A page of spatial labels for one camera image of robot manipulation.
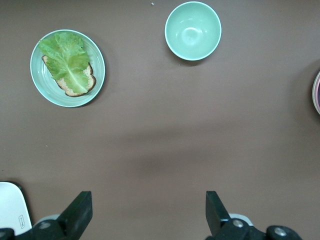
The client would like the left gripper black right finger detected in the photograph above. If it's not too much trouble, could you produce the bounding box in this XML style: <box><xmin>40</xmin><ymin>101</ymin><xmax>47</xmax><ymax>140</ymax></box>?
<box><xmin>205</xmin><ymin>191</ymin><xmax>301</xmax><ymax>240</ymax></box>

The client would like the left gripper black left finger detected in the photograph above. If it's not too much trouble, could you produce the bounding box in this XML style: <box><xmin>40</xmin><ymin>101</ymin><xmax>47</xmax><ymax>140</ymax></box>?
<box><xmin>31</xmin><ymin>191</ymin><xmax>94</xmax><ymax>240</ymax></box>

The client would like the white toaster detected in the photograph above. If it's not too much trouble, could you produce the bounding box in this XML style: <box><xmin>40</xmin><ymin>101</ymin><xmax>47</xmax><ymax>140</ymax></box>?
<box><xmin>0</xmin><ymin>181</ymin><xmax>34</xmax><ymax>236</ymax></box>

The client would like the brown table cloth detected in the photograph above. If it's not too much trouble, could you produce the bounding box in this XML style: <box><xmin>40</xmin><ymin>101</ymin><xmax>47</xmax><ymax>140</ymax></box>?
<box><xmin>0</xmin><ymin>0</ymin><xmax>320</xmax><ymax>240</ymax></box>

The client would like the toasted bread slice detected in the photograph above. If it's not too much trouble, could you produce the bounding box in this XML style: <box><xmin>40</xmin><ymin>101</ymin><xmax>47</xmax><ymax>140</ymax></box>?
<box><xmin>41</xmin><ymin>54</ymin><xmax>97</xmax><ymax>98</ymax></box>

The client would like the mint green plate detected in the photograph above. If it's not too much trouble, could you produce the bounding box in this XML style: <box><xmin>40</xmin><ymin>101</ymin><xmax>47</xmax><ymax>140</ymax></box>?
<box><xmin>29</xmin><ymin>29</ymin><xmax>106</xmax><ymax>108</ymax></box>

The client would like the green lettuce leaf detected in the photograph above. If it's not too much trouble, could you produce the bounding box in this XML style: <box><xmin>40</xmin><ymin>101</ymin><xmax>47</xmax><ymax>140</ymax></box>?
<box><xmin>38</xmin><ymin>31</ymin><xmax>91</xmax><ymax>94</ymax></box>

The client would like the beige plate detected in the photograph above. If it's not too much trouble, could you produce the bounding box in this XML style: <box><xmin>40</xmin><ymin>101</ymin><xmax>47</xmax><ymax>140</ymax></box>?
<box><xmin>311</xmin><ymin>70</ymin><xmax>320</xmax><ymax>114</ymax></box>

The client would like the mint green bowl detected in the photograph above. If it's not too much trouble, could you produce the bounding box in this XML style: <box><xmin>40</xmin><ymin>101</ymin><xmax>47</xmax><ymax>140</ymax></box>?
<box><xmin>164</xmin><ymin>1</ymin><xmax>222</xmax><ymax>62</ymax></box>

